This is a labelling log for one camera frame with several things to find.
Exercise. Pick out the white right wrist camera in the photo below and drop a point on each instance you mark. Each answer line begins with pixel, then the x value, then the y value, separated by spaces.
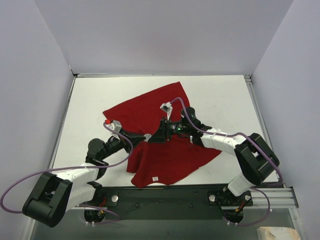
pixel 167 108

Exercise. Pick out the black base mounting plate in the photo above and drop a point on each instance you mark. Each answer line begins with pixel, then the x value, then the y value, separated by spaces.
pixel 174 202

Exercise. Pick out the beige tissue pack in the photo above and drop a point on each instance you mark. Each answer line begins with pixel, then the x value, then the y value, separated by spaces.
pixel 277 233

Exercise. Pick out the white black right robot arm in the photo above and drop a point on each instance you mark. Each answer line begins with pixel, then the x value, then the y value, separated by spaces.
pixel 256 159

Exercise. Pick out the round brooch badge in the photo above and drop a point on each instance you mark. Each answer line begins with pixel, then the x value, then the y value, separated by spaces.
pixel 147 137

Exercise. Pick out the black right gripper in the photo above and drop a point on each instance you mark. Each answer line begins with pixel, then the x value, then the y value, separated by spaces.
pixel 163 129

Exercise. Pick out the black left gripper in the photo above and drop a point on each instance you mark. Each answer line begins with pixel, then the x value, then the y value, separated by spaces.
pixel 127 138

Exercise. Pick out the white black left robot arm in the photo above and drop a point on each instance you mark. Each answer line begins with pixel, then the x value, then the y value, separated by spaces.
pixel 54 194

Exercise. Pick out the red t-shirt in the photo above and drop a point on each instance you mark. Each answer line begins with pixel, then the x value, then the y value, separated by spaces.
pixel 164 163

